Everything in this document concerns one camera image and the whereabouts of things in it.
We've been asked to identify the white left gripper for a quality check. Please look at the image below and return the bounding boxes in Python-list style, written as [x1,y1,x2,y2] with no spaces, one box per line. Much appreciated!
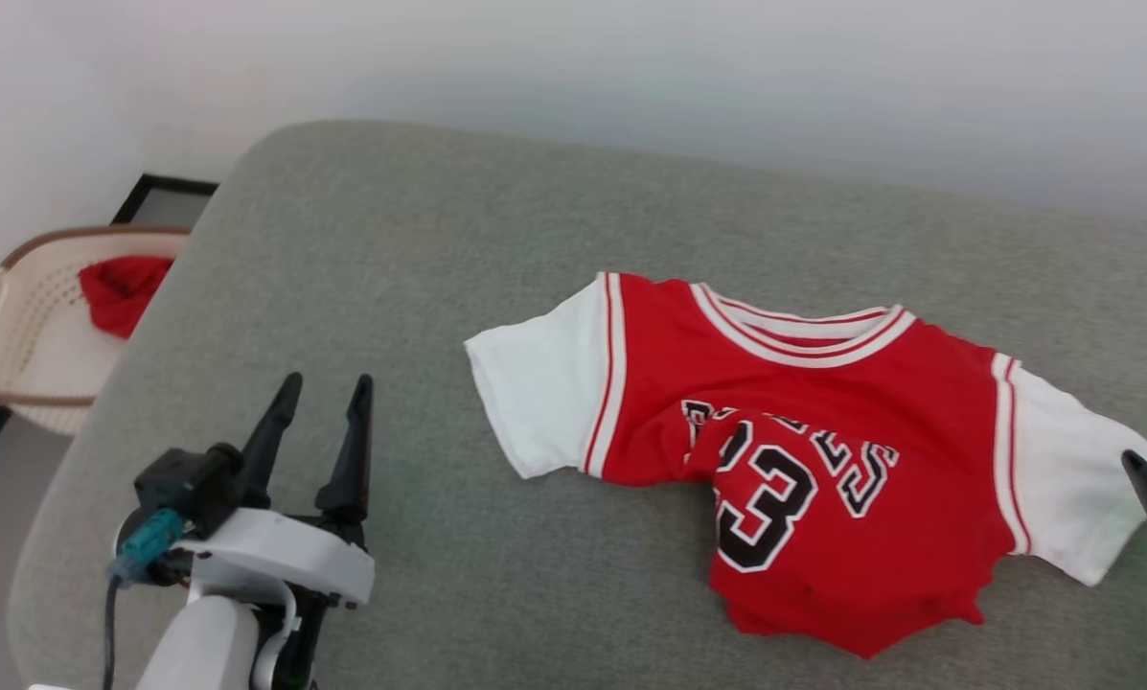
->
[185,372,376,610]

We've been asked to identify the red basketball jersey white sleeves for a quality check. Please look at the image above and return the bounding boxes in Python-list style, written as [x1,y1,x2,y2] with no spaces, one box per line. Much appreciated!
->
[464,271,1147,661]

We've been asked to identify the red garment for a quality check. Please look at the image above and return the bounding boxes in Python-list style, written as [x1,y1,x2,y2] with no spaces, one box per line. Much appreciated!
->
[77,254,175,340]

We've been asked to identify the beige plastic laundry basket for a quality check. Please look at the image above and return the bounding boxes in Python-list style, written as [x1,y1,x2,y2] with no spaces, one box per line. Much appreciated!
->
[0,224,193,438]

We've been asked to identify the teal cable connector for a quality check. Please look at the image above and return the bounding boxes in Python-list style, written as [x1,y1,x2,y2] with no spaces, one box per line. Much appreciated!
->
[106,508,187,587]

